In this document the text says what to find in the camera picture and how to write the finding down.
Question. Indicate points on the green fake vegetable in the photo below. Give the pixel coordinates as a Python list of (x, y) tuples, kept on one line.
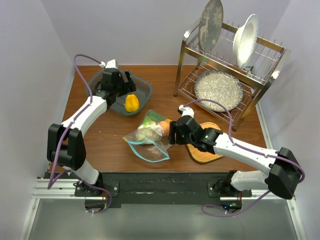
[(152, 118)]

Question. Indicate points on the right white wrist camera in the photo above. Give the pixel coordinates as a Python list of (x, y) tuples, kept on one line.
[(186, 111)]

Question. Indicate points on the white fake cauliflower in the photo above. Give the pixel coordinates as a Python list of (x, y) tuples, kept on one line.
[(148, 134)]

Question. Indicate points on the white bowl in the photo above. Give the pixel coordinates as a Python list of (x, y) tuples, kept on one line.
[(245, 40)]

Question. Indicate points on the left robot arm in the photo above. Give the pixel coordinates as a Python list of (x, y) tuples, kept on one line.
[(65, 142)]

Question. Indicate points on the woven bamboo tray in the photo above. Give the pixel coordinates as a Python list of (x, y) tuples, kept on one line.
[(204, 157)]

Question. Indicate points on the speckled blue rimmed plate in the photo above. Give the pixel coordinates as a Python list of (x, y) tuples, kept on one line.
[(218, 91)]

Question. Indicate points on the clear glass container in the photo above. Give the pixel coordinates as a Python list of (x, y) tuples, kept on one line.
[(143, 93)]

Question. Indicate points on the metal dish rack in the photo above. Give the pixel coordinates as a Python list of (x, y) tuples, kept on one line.
[(264, 67)]

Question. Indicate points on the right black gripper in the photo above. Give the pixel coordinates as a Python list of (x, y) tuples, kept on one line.
[(173, 129)]

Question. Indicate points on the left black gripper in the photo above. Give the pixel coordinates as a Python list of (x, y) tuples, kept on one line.
[(128, 86)]

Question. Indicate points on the clear zip top bag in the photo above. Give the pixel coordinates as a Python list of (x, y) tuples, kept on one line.
[(152, 153)]

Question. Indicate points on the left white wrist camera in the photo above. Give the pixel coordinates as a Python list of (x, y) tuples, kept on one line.
[(111, 64)]

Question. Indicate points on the grey reindeer plate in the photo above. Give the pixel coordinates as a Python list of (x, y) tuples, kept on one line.
[(210, 25)]

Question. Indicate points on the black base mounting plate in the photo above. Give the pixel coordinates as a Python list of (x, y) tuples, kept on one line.
[(159, 188)]

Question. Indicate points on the yellow fake bell pepper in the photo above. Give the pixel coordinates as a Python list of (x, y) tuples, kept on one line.
[(132, 103)]

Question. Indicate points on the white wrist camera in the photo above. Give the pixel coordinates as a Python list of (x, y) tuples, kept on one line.
[(111, 64), (186, 111)]

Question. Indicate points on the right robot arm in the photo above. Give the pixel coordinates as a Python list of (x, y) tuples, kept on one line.
[(275, 170)]

